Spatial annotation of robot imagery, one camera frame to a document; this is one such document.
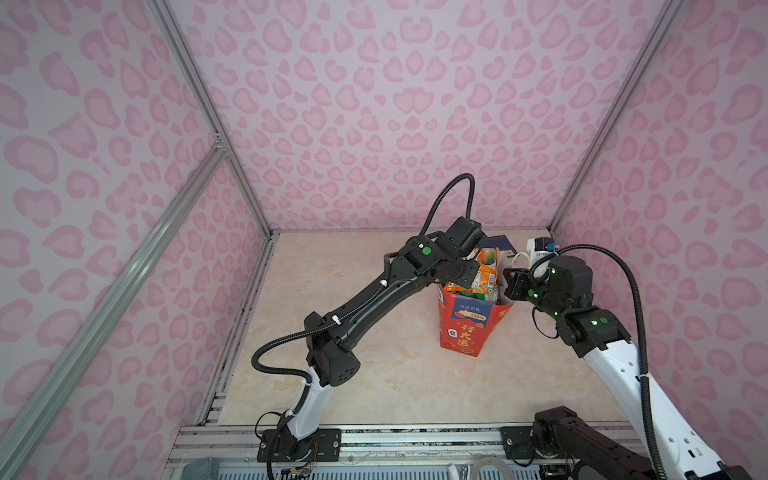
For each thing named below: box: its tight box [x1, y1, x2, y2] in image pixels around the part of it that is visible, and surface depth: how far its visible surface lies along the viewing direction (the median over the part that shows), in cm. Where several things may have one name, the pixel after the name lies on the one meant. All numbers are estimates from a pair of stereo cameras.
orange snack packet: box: [444, 247, 500, 303], surface depth 76 cm
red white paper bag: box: [438, 252, 517, 358], surface depth 76 cm
